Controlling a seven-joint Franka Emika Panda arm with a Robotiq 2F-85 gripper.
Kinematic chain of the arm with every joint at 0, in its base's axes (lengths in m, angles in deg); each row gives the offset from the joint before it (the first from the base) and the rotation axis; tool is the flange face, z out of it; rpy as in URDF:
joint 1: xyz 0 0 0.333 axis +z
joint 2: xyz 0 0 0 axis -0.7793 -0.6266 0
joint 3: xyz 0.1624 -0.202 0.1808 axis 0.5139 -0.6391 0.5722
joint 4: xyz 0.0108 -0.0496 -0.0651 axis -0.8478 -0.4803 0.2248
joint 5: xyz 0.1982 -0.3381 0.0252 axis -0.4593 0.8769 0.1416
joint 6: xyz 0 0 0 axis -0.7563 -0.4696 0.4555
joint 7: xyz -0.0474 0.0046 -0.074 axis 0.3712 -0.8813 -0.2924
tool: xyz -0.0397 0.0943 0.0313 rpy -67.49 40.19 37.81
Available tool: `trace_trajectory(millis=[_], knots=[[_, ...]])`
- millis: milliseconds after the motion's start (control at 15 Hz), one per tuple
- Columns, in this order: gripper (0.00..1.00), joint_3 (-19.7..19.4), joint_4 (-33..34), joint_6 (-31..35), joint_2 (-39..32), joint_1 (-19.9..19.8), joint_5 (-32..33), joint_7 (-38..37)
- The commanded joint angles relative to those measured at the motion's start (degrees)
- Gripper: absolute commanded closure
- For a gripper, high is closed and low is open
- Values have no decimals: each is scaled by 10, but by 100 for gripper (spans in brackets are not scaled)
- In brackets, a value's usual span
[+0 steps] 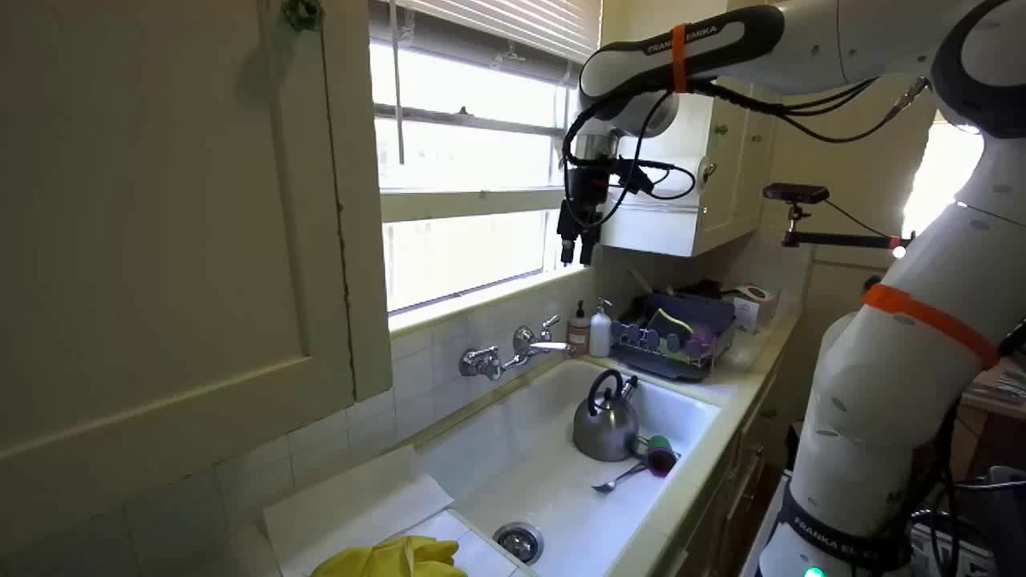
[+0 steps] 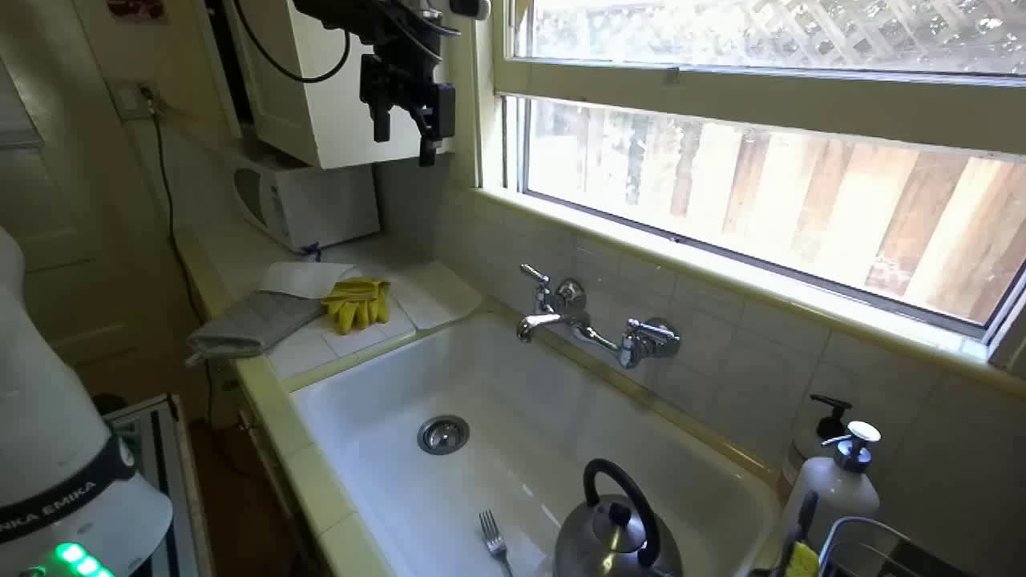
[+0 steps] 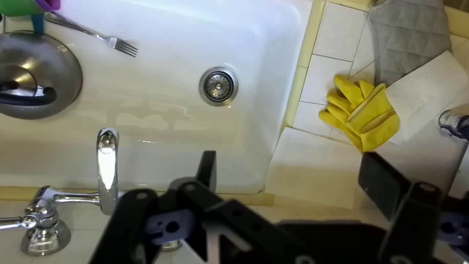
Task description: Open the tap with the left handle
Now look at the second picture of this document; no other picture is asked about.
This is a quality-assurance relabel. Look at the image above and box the metal fork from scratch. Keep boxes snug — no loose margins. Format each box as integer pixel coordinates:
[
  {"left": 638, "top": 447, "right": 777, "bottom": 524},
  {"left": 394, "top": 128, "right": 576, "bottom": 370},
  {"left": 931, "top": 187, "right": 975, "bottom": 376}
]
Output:
[{"left": 476, "top": 507, "right": 521, "bottom": 577}]

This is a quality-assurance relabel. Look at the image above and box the wire dish rack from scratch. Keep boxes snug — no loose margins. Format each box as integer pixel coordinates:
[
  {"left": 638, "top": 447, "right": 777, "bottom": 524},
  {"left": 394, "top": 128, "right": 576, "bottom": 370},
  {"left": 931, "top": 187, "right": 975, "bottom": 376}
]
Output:
[{"left": 815, "top": 513, "right": 979, "bottom": 577}]

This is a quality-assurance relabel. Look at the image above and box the red wall object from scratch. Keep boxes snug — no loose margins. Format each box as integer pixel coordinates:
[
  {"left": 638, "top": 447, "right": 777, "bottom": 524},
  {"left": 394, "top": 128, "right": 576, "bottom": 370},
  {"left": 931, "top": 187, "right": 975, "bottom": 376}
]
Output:
[{"left": 104, "top": 0, "right": 170, "bottom": 24}]

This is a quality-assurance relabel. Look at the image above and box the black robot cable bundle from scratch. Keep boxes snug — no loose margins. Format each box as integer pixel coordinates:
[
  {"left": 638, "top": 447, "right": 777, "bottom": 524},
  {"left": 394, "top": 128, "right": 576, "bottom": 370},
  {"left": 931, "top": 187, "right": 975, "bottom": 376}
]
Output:
[{"left": 229, "top": 0, "right": 357, "bottom": 87}]

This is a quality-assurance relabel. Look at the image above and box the white window frame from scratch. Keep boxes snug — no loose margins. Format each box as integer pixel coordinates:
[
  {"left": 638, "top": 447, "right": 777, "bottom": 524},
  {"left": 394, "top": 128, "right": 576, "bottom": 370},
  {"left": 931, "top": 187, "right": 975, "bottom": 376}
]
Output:
[{"left": 473, "top": 0, "right": 1026, "bottom": 378}]

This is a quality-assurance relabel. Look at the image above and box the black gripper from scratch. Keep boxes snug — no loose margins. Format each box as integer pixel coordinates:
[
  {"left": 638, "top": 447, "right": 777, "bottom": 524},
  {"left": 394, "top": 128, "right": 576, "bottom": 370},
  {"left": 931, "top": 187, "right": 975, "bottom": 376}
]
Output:
[{"left": 291, "top": 0, "right": 491, "bottom": 171}]

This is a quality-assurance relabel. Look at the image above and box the yellow sponge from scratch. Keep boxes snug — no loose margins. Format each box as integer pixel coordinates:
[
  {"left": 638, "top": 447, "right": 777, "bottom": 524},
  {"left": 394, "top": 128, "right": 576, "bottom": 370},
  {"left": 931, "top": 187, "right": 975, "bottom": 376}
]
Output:
[{"left": 785, "top": 540, "right": 823, "bottom": 577}]

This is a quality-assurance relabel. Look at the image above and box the chrome tap handle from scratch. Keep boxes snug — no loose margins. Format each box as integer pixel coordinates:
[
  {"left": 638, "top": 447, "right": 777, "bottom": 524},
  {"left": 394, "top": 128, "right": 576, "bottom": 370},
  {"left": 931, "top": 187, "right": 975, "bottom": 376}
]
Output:
[
  {"left": 518, "top": 259, "right": 556, "bottom": 292},
  {"left": 629, "top": 315, "right": 687, "bottom": 352}
]

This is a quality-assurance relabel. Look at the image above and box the white pump soap bottle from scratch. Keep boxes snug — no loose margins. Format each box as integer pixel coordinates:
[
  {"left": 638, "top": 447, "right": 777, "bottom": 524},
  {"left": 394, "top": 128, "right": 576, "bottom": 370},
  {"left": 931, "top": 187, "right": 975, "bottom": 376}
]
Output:
[{"left": 784, "top": 417, "right": 884, "bottom": 561}]

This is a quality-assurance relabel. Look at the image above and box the chrome wall tap with spout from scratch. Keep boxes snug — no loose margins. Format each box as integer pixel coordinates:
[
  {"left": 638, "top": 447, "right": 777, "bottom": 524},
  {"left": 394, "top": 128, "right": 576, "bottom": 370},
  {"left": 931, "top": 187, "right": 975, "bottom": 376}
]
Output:
[{"left": 518, "top": 276, "right": 657, "bottom": 372}]

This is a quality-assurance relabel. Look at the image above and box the wall power outlet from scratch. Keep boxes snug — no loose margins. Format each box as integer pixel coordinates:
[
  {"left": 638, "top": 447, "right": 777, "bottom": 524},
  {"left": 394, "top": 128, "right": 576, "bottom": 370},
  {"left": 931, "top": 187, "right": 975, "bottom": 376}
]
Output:
[{"left": 109, "top": 77, "right": 164, "bottom": 124}]

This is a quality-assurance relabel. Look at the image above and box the wooden fence outside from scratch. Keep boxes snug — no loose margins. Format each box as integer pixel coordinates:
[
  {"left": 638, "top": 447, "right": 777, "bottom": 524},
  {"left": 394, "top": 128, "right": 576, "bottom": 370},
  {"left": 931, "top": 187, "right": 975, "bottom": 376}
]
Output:
[{"left": 527, "top": 95, "right": 1026, "bottom": 327}]

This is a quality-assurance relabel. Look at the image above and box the grey folded towel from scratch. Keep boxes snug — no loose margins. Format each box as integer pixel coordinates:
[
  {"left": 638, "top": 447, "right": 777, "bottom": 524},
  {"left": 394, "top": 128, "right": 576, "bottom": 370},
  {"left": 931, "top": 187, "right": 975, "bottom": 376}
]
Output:
[{"left": 182, "top": 285, "right": 328, "bottom": 370}]

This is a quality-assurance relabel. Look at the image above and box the black pump dispenser bottle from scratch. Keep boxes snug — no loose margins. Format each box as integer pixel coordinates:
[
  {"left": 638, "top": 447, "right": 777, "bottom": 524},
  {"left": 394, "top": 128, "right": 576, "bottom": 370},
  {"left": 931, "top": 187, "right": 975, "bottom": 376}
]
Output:
[{"left": 791, "top": 390, "right": 858, "bottom": 473}]

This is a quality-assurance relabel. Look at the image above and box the metal sink drain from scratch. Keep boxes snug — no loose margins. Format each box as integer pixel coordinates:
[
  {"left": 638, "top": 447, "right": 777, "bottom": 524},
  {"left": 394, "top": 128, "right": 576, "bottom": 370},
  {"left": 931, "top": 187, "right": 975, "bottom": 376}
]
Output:
[{"left": 413, "top": 410, "right": 476, "bottom": 460}]

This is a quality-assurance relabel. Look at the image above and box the white ceramic sink basin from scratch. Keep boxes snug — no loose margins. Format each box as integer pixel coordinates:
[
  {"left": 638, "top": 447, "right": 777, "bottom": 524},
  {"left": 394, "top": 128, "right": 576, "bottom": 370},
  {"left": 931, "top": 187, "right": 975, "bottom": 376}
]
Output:
[{"left": 285, "top": 309, "right": 785, "bottom": 577}]

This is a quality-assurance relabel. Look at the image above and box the steel kettle with black handle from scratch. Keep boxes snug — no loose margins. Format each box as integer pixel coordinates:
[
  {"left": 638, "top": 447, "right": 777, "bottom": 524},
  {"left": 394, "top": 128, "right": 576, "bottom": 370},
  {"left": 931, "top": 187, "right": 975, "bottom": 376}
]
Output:
[{"left": 548, "top": 456, "right": 687, "bottom": 577}]

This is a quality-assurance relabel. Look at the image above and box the black wall power cable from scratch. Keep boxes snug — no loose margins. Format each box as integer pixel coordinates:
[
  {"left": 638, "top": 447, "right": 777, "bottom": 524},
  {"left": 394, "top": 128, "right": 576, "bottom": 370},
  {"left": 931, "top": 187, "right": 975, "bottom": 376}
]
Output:
[{"left": 140, "top": 87, "right": 209, "bottom": 323}]

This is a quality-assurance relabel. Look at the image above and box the white metal stand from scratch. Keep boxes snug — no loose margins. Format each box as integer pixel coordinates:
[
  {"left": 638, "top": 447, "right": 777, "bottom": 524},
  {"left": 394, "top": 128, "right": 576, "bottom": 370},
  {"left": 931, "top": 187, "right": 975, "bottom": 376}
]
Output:
[{"left": 104, "top": 390, "right": 215, "bottom": 577}]

